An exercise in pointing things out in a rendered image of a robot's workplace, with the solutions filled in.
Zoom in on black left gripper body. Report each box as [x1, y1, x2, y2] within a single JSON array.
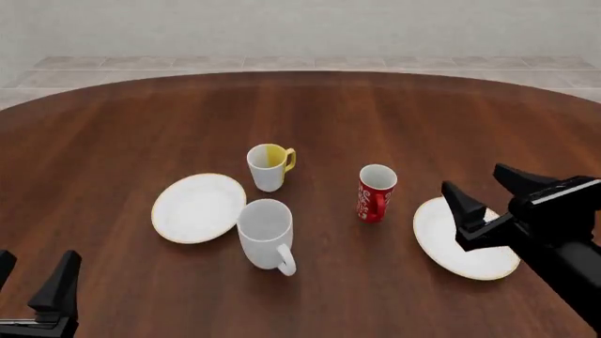
[[0, 309, 80, 338]]

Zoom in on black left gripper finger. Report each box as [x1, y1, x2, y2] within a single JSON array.
[[26, 250, 83, 322], [0, 249, 18, 293]]

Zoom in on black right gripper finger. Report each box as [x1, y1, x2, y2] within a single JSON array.
[[492, 162, 558, 203], [440, 180, 488, 230]]

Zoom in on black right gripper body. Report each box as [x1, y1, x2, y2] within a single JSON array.
[[454, 174, 601, 255]]

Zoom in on white plate with gold rim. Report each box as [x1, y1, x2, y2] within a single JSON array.
[[412, 195, 522, 282], [150, 172, 248, 245]]

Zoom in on red mug with white print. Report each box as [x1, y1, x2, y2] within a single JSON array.
[[356, 163, 399, 225]]

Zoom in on white and yellow mug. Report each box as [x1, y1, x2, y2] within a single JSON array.
[[246, 143, 297, 193]]

